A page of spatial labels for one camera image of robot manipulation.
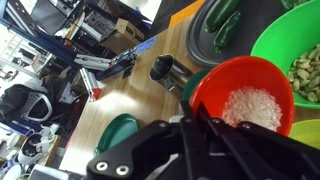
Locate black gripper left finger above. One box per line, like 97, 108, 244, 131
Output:
178, 99, 202, 161

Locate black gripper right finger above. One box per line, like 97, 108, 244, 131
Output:
197, 101, 256, 161

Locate white granules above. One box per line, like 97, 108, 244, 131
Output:
221, 86, 283, 132

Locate orange plastic bowl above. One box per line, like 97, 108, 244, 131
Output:
188, 55, 296, 138

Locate dark green plastic plate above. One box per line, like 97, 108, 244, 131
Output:
92, 113, 140, 158

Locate yellow plastic bowl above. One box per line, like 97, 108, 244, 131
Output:
287, 118, 320, 151

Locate bright green plastic bowl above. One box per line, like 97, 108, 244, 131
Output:
249, 0, 320, 111

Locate white cup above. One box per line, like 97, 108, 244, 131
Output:
168, 114, 185, 125

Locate stainless steel cup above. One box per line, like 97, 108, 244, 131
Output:
148, 53, 195, 93

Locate grey round tray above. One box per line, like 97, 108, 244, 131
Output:
185, 0, 292, 70

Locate small green cucumber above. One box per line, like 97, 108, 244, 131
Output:
213, 9, 243, 55

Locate pale green beans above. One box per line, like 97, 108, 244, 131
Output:
286, 43, 320, 104

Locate brown cardboard box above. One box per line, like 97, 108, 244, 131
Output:
99, 18, 146, 55

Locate orange floor mat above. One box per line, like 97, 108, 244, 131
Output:
167, 0, 206, 30

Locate large green cucumber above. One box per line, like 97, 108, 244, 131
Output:
203, 0, 241, 34
279, 0, 310, 11

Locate aluminium extrusion bracket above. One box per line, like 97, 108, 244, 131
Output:
94, 49, 139, 82

